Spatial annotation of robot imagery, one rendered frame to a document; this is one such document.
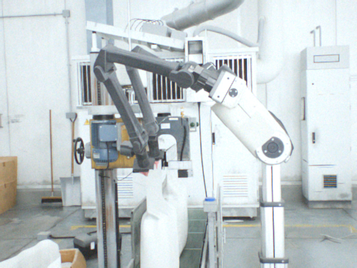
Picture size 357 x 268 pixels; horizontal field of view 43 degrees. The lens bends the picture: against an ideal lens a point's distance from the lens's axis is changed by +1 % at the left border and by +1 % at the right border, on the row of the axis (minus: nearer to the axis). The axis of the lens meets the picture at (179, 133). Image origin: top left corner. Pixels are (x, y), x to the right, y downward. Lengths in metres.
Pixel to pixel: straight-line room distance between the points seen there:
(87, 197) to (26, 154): 1.95
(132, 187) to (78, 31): 2.76
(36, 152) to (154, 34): 3.06
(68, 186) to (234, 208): 2.65
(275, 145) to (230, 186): 3.55
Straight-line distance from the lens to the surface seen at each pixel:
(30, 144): 7.42
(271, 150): 2.00
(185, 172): 2.75
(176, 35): 5.25
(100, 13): 6.67
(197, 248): 3.33
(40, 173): 7.40
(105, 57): 1.90
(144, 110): 2.41
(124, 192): 5.66
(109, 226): 2.96
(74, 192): 6.95
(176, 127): 2.73
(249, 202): 5.56
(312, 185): 6.33
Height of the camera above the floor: 1.38
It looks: 3 degrees down
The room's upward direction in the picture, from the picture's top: 2 degrees counter-clockwise
